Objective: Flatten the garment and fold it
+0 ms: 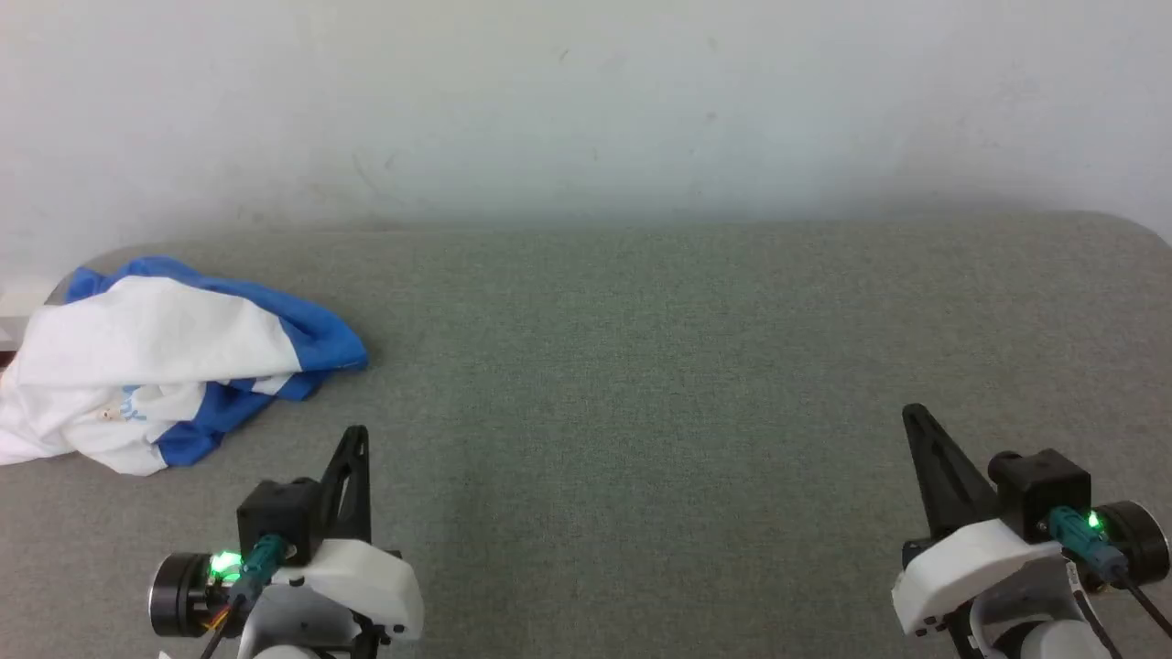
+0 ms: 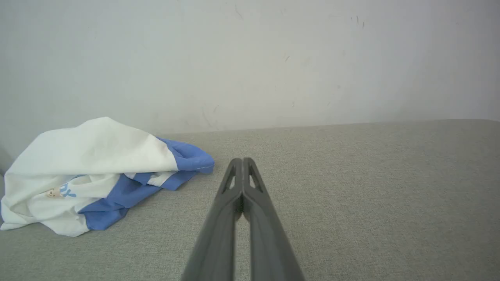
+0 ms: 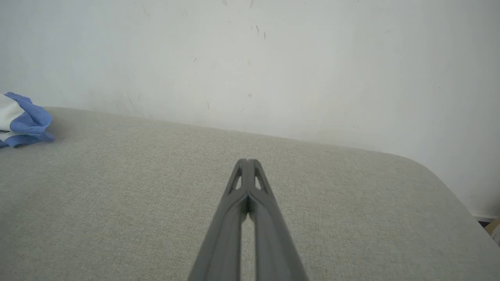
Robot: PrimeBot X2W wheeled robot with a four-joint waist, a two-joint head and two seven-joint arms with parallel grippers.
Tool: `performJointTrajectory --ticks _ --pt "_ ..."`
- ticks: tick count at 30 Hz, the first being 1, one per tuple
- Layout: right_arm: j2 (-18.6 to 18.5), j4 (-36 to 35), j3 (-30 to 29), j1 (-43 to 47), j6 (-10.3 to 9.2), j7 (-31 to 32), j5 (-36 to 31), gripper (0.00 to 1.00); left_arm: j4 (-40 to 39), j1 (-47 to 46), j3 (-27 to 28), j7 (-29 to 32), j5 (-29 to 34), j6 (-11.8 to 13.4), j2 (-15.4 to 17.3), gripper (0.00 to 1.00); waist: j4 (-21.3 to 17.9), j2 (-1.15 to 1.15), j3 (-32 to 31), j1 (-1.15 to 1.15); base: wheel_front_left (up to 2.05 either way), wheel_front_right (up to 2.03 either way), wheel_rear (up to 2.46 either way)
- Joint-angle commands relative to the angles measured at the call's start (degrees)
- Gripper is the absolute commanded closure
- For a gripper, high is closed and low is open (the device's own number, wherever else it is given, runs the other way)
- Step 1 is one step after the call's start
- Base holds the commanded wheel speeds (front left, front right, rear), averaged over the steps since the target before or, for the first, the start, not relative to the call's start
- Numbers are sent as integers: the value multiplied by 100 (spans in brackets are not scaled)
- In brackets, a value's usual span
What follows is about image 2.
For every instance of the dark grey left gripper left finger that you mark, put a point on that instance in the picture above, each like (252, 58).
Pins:
(218, 234)

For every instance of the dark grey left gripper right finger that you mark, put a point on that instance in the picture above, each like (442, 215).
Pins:
(269, 242)

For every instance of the white and blue shirt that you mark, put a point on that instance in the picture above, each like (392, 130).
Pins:
(97, 152)

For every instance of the grey fabric sofa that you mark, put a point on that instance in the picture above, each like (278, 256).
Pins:
(390, 203)

